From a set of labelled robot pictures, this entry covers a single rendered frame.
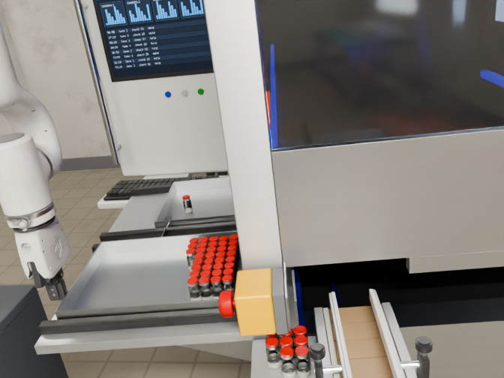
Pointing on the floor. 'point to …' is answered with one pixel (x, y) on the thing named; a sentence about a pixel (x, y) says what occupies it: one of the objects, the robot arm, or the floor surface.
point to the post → (245, 129)
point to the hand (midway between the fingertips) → (56, 289)
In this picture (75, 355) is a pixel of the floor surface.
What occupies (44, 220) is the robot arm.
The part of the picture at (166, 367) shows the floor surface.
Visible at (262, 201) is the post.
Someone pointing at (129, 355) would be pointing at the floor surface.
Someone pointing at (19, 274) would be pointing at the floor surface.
